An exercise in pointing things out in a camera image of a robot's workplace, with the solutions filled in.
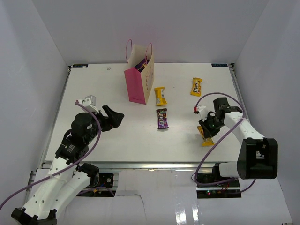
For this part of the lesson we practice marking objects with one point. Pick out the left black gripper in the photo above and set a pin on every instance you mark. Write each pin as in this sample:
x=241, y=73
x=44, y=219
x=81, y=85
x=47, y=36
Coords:
x=114, y=119

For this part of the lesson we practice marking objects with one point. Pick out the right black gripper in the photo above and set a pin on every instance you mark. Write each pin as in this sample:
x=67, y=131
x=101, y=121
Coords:
x=207, y=132

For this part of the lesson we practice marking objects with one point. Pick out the yellow M&M pack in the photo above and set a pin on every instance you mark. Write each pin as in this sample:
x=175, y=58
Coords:
x=206, y=142
x=196, y=88

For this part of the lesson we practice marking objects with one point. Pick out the brown purple M&M pack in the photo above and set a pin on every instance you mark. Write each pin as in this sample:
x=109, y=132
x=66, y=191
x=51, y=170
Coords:
x=162, y=122

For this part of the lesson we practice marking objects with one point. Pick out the yellow snack bar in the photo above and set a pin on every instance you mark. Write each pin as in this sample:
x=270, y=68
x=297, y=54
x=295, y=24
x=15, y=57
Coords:
x=160, y=98

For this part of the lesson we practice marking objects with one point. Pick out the large purple snack bag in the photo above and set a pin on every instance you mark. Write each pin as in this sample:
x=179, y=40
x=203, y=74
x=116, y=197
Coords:
x=141, y=65

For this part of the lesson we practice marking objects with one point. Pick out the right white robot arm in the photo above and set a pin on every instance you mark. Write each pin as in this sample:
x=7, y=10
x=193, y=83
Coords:
x=258, y=156

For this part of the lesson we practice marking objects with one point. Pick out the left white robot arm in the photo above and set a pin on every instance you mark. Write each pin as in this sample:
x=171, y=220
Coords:
x=66, y=178

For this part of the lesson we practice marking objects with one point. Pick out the pink and cream paper bag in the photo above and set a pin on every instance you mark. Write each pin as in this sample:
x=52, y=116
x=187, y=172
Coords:
x=139, y=85

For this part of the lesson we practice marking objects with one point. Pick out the blue label right corner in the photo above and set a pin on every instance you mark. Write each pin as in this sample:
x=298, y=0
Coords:
x=219, y=65

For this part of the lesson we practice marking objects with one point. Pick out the blue label corner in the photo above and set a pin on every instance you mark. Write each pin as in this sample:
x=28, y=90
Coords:
x=219, y=65
x=80, y=65

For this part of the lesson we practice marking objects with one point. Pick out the blue label left corner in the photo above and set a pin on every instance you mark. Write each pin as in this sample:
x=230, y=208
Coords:
x=80, y=65

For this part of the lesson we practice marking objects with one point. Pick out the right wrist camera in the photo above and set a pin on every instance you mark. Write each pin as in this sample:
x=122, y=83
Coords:
x=201, y=111

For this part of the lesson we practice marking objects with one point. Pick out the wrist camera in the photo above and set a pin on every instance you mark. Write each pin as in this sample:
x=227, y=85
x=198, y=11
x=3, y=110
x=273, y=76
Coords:
x=88, y=103
x=201, y=111

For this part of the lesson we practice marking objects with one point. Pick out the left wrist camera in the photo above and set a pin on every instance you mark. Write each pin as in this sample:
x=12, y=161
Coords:
x=88, y=103

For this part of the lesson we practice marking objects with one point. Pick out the aluminium front rail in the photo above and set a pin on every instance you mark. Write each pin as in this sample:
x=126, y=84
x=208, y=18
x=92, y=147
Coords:
x=143, y=165

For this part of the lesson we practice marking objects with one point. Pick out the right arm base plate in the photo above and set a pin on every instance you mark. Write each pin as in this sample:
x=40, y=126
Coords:
x=216, y=191

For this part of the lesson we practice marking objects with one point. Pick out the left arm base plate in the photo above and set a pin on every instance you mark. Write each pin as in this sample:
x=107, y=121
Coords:
x=101, y=186

